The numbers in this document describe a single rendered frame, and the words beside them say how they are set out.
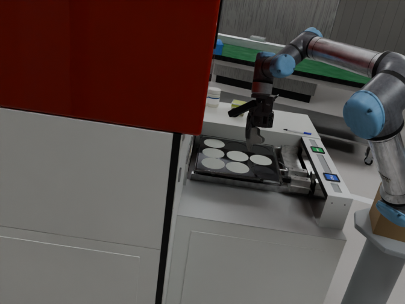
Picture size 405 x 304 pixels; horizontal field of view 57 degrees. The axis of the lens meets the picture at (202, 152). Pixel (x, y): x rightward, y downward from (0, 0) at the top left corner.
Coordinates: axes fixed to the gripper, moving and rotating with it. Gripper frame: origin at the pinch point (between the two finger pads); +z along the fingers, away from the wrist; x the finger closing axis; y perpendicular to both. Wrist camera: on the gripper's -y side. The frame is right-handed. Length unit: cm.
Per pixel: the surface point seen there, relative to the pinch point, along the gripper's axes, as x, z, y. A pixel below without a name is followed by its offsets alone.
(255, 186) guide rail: 18.0, 17.2, -0.4
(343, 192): 12.4, 11.6, 34.9
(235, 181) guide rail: 14.0, 16.5, -8.4
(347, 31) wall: 734, -219, -67
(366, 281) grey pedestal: 29, 48, 48
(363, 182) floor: 261, 37, 32
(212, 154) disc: 16.9, 7.1, -21.9
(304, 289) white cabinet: 12, 52, 27
